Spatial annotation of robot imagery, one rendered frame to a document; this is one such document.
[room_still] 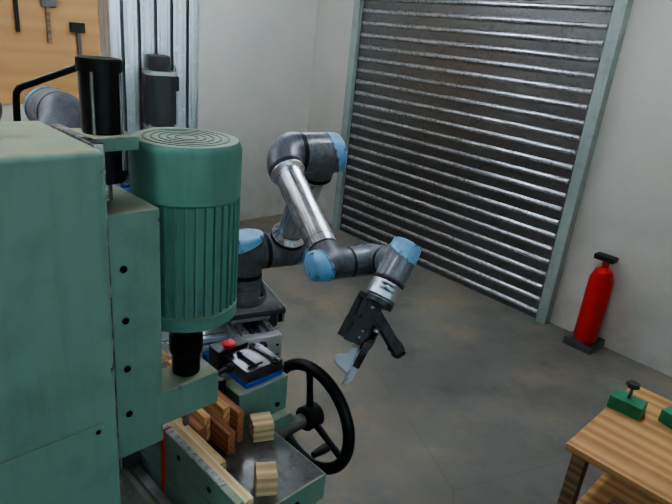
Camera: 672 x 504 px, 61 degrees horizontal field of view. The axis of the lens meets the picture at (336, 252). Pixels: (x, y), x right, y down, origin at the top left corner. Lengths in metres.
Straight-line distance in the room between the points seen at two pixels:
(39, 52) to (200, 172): 3.47
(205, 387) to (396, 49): 3.81
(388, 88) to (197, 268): 3.86
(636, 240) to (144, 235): 3.23
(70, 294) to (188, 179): 0.23
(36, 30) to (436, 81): 2.66
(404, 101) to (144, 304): 3.81
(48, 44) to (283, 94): 1.95
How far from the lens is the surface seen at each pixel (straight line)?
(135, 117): 1.83
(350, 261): 1.36
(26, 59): 4.28
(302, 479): 1.15
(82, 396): 0.90
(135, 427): 1.03
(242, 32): 4.96
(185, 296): 0.95
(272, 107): 5.20
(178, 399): 1.10
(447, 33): 4.37
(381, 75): 4.75
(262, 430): 1.21
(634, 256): 3.80
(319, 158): 1.60
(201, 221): 0.91
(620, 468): 2.06
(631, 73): 3.74
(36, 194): 0.76
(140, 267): 0.90
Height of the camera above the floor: 1.69
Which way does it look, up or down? 21 degrees down
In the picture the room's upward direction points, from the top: 6 degrees clockwise
